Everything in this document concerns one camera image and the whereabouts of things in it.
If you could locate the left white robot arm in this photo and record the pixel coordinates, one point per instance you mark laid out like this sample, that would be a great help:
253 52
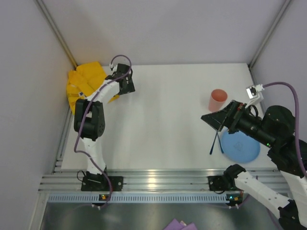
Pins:
89 117

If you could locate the aluminium mounting rail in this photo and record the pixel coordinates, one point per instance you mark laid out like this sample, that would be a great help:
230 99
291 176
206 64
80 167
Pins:
158 180

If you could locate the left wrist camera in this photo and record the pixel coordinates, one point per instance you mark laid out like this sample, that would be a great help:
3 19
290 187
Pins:
113 66

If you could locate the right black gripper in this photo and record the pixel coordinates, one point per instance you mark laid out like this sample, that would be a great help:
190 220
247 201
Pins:
233 117

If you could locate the slotted grey cable duct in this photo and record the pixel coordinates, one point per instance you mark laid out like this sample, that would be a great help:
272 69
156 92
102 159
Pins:
130 198

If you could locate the blue plastic plate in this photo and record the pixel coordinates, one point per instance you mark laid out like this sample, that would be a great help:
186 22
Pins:
239 147

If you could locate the yellow cartoon placemat cloth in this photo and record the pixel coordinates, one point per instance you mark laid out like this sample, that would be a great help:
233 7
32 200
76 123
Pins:
84 82

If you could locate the red plastic cup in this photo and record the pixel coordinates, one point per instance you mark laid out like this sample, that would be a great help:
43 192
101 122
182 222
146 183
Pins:
217 99

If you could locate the purple cloth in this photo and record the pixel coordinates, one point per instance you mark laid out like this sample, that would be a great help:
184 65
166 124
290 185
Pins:
179 225

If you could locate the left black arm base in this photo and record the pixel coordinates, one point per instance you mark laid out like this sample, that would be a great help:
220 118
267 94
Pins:
99 183

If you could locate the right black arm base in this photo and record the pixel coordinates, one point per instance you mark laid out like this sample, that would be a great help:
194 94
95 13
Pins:
220 184

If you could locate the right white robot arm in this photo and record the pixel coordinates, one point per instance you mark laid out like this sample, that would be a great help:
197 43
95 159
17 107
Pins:
276 131

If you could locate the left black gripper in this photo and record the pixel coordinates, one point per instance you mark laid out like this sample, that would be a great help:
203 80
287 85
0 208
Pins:
127 85

